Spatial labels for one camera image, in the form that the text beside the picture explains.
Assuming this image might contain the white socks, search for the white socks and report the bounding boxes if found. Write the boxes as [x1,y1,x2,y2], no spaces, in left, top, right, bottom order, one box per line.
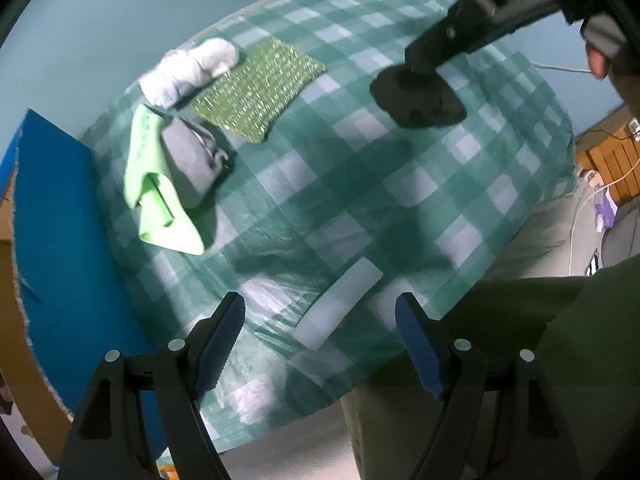
[139,38,241,109]

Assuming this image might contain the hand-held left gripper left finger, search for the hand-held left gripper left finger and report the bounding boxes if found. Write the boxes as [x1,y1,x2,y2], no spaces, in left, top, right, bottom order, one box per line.
[57,291,247,480]

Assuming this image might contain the green checked tablecloth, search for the green checked tablecloth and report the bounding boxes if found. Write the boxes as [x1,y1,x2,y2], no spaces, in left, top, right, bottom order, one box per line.
[80,0,576,453]

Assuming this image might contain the wooden crate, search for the wooden crate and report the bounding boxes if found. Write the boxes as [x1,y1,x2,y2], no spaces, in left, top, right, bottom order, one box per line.
[575,114,640,203]

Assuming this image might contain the light green cloth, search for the light green cloth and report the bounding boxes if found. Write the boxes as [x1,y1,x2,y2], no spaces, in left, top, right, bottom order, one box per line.
[123,104,207,256]

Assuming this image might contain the grey sock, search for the grey sock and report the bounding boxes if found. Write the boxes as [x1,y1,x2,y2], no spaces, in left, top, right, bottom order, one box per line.
[161,116,236,209]

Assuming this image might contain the black cloth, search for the black cloth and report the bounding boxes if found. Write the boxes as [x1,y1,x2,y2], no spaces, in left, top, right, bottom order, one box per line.
[370,65,468,130]

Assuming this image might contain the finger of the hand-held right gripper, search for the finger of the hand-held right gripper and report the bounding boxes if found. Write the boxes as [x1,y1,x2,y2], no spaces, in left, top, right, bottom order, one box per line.
[404,7,506,77]

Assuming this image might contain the blue cardboard box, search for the blue cardboard box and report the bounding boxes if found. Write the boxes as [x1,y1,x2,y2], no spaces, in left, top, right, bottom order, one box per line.
[0,107,168,466]

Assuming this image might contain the person's right hand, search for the person's right hand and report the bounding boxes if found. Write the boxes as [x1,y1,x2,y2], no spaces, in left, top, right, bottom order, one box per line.
[586,42,612,81]

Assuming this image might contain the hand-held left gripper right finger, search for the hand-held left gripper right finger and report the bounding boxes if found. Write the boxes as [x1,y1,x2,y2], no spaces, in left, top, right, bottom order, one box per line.
[395,292,583,480]

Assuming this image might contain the thin white cable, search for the thin white cable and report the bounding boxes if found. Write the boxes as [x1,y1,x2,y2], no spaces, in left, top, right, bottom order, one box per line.
[529,61,592,75]

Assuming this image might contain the green sparkly dishcloth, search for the green sparkly dishcloth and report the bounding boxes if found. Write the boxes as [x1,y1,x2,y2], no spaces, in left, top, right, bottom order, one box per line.
[191,37,328,143]

